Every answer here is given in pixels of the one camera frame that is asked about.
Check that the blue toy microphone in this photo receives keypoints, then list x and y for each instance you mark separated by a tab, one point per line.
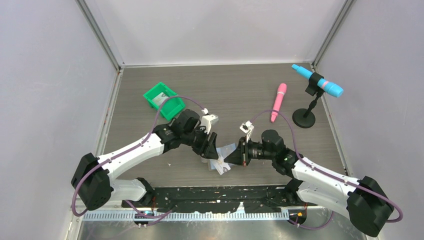
317	82

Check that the white credit card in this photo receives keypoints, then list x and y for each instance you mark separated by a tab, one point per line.
220	166

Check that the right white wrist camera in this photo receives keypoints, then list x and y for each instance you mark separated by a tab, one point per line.
248	128

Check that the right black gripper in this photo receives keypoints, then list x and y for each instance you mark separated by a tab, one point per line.
241	155

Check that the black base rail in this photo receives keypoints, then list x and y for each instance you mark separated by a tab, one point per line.
220	199

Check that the pink toy microphone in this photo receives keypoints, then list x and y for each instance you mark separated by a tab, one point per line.
281	91

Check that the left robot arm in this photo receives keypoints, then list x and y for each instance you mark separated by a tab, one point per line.
96	178

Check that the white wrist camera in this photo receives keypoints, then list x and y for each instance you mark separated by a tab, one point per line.
248	128
208	120

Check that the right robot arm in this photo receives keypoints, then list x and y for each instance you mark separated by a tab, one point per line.
362	201

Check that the green plastic bin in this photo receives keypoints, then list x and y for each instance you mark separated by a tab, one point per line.
172	107

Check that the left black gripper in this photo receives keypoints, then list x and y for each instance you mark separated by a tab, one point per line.
208	150

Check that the grey card in bin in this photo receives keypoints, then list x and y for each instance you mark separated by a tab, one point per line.
160	99

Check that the black microphone stand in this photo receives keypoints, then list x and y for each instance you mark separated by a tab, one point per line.
305	118

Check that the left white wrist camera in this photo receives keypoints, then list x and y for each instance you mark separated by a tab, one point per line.
208	120

